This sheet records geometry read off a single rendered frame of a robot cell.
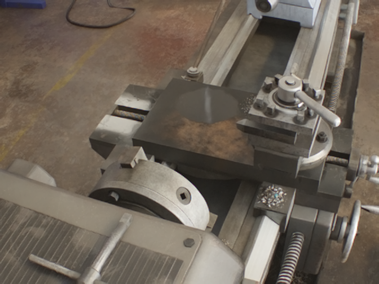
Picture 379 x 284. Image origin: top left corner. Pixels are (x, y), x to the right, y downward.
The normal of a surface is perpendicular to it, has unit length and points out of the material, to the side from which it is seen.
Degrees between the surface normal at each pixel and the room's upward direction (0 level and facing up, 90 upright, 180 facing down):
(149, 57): 0
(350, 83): 0
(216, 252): 45
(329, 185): 0
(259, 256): 36
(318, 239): 90
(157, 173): 14
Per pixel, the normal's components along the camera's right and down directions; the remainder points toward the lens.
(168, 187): 0.40, -0.54
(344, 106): -0.05, -0.73
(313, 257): -0.36, 0.65
